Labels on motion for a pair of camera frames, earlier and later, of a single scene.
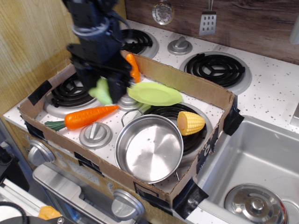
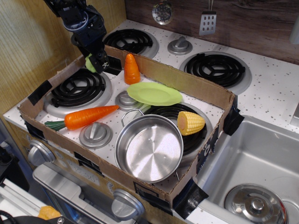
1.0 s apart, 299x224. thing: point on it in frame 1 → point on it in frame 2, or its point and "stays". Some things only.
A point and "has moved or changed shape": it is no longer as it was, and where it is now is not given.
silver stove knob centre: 126,103 stays
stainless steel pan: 148,148 stays
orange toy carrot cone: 135,72 stays
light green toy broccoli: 102,91 has moved or changed shape
